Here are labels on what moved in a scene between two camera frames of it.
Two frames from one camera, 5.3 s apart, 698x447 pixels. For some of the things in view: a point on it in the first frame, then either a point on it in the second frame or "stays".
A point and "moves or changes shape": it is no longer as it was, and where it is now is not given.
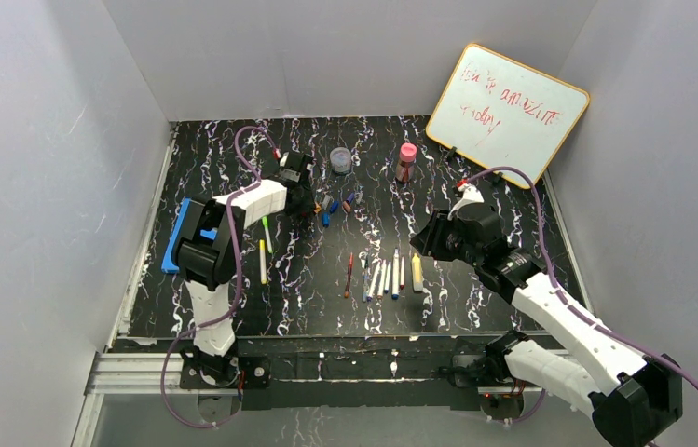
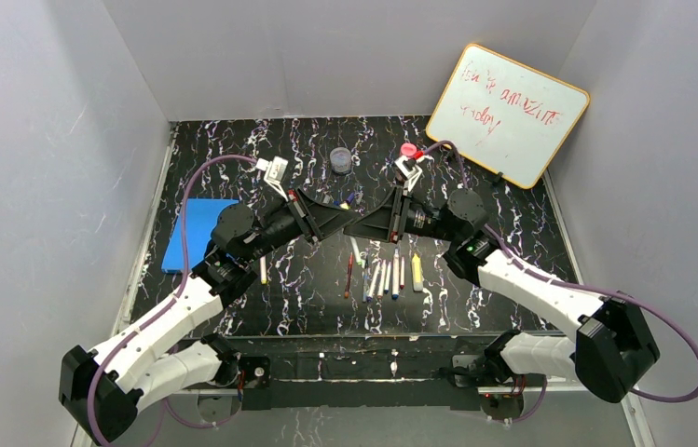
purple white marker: (374, 280) stays
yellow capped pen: (263, 262) stays
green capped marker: (267, 234) moves or changes shape
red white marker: (350, 265) stays
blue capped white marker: (395, 291) stays
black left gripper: (304, 201) → (303, 216)
